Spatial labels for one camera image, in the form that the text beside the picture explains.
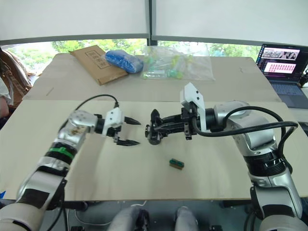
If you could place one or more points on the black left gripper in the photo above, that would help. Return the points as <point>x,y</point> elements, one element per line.
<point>116,132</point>

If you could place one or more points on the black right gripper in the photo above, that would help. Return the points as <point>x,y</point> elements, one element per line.
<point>186,114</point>

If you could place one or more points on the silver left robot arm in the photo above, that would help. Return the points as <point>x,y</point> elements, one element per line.
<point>72,130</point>

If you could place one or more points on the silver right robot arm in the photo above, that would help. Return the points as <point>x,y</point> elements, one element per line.
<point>257,134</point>

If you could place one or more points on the large flat cardboard sheet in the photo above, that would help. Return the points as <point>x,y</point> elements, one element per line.
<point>168,89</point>

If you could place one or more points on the green connector on cardboard scrap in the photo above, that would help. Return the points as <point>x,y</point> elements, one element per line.
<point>176,163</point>

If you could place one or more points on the clear bag of green parts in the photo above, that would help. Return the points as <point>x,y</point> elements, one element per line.
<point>192,68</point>

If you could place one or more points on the blue plastic bag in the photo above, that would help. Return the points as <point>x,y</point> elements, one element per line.
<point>125,61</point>

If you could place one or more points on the brown cardboard envelope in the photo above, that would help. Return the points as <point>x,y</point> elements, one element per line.
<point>96,68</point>

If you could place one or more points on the open laptop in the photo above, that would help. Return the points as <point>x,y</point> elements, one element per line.
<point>286,89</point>

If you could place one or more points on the white roller blind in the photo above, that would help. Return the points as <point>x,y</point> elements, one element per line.
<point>228,16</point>
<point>72,16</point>

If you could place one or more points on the brown leather bag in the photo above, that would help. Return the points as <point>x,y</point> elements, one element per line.
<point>16,77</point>

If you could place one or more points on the bystander in white shirt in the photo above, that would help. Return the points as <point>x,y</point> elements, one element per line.
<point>3,98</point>

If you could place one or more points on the black device beside laptop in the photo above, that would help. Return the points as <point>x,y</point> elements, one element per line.
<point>304,79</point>

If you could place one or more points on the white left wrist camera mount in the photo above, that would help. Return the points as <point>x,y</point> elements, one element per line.
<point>113,119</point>

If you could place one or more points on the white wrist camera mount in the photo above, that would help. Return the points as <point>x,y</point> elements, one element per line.
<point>192,95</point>
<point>113,119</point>

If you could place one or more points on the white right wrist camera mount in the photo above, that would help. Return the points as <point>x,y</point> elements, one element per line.
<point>192,95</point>

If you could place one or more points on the dark window frame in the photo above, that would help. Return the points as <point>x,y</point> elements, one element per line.
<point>151,24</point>

